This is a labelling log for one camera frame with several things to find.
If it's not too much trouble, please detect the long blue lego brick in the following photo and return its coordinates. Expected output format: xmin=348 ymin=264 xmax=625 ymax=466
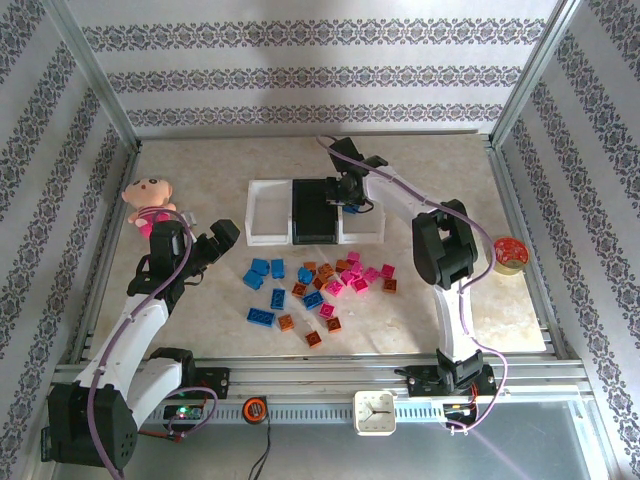
xmin=246 ymin=308 xmax=276 ymax=329

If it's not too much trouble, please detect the white plastic container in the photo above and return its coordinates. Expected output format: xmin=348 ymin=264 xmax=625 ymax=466
xmin=335 ymin=194 xmax=387 ymax=245
xmin=244 ymin=178 xmax=294 ymax=247

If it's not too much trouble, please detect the black plastic container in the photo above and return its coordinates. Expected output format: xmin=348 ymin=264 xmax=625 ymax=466
xmin=291 ymin=177 xmax=339 ymax=246

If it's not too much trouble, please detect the pink plush doll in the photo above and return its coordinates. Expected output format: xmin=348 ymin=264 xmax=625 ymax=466
xmin=122 ymin=174 xmax=179 ymax=241

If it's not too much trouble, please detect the small LED circuit board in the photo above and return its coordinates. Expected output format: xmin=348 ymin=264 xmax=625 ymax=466
xmin=164 ymin=405 xmax=204 ymax=421

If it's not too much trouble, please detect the yellow tape roll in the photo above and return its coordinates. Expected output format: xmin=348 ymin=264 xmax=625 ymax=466
xmin=487 ymin=236 xmax=530 ymax=277

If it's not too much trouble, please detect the orange round tape measure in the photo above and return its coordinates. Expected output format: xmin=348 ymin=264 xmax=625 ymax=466
xmin=242 ymin=396 xmax=268 ymax=423

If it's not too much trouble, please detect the white square clock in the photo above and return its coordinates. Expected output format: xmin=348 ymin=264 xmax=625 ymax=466
xmin=352 ymin=390 xmax=399 ymax=438

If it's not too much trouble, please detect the aluminium side rail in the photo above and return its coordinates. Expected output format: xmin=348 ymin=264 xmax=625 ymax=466
xmin=484 ymin=142 xmax=571 ymax=359
xmin=64 ymin=144 xmax=144 ymax=364

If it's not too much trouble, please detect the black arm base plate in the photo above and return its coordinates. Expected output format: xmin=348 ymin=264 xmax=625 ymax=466
xmin=194 ymin=367 xmax=232 ymax=400
xmin=394 ymin=363 xmax=499 ymax=399

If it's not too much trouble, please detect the purple cable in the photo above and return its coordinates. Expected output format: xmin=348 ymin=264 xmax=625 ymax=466
xmin=314 ymin=134 xmax=510 ymax=435
xmin=87 ymin=209 xmax=220 ymax=480

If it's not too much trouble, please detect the red wire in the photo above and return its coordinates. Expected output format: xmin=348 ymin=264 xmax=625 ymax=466
xmin=137 ymin=427 xmax=184 ymax=444

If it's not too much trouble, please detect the aluminium frame post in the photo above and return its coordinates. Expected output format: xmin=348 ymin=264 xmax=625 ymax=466
xmin=487 ymin=0 xmax=584 ymax=146
xmin=47 ymin=0 xmax=141 ymax=151

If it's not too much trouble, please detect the aluminium mounting rail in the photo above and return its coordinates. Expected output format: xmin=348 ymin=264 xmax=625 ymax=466
xmin=47 ymin=357 xmax=586 ymax=401

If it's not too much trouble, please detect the thin black cable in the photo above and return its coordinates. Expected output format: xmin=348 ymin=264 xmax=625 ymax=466
xmin=248 ymin=418 xmax=274 ymax=480

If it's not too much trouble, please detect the grey slotted cable duct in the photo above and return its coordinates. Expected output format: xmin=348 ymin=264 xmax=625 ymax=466
xmin=149 ymin=405 xmax=451 ymax=422

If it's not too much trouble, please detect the small board with coloured wires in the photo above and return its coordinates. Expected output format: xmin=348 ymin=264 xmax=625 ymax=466
xmin=442 ymin=399 xmax=481 ymax=436

